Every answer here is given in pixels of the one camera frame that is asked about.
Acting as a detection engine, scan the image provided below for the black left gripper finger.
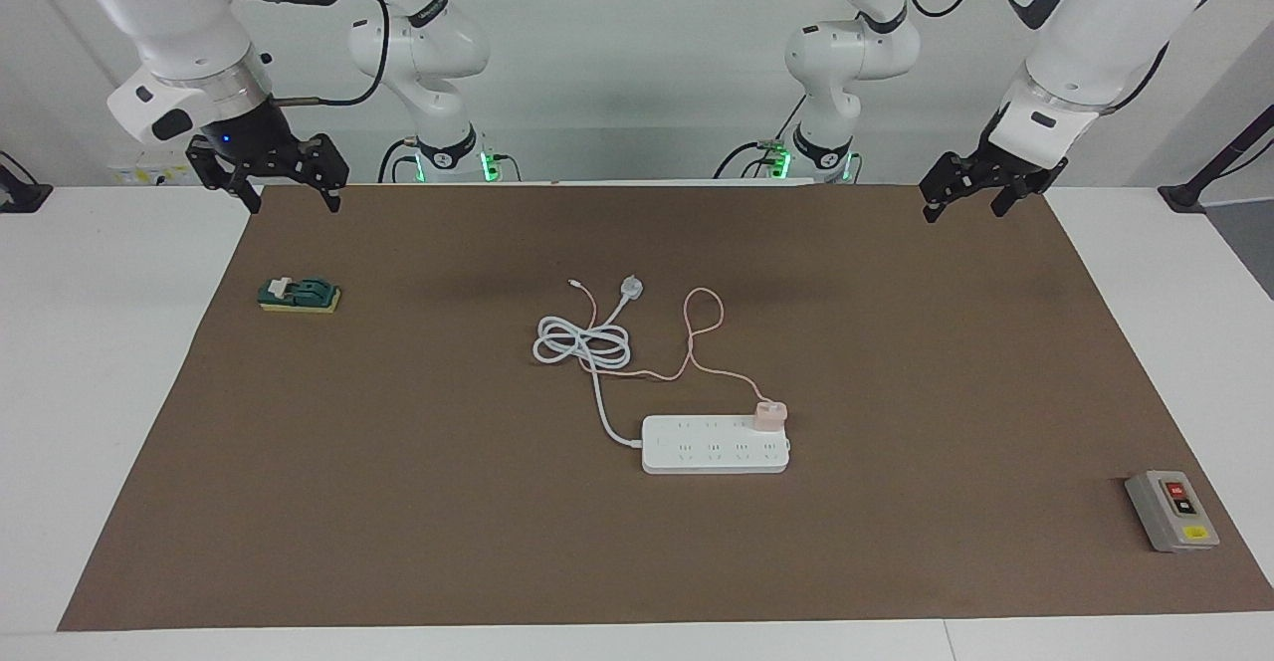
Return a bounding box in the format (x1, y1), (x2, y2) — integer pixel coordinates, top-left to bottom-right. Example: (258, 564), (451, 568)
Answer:
(918, 151), (982, 225)
(990, 176), (1047, 219)

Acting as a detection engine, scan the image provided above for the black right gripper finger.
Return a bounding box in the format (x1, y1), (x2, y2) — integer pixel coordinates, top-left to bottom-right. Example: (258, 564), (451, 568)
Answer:
(185, 137), (264, 215)
(302, 132), (350, 213)

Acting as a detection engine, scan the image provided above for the pink charging cable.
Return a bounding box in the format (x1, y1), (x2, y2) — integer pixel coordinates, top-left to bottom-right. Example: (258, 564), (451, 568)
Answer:
(567, 279), (773, 409)

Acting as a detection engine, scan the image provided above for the white power strip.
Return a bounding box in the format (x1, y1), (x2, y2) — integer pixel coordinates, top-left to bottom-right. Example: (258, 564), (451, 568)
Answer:
(640, 414), (792, 475)

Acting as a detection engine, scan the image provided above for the green circuit board module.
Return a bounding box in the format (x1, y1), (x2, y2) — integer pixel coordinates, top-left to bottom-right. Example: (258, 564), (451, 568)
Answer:
(257, 274), (343, 316)

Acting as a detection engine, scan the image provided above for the brown table mat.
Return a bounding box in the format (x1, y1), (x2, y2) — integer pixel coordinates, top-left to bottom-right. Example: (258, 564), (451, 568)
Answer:
(57, 183), (1274, 632)

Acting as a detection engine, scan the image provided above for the black base cable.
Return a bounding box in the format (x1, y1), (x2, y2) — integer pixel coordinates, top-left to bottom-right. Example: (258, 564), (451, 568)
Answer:
(712, 137), (789, 182)
(376, 137), (425, 185)

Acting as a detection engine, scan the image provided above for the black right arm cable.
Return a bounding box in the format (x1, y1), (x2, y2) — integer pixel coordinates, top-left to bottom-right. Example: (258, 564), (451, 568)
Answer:
(267, 0), (392, 108)

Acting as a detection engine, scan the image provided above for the black camera stand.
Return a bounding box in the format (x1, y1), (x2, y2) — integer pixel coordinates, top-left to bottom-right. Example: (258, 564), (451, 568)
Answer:
(0, 150), (54, 215)
(1157, 104), (1274, 215)

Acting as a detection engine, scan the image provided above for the white power cord with plug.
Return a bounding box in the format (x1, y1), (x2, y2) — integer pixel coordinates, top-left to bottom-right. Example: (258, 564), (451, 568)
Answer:
(532, 277), (646, 446)

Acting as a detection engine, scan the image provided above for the grey push-button switch box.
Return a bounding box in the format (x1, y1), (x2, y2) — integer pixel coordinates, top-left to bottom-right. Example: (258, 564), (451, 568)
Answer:
(1124, 469), (1222, 554)

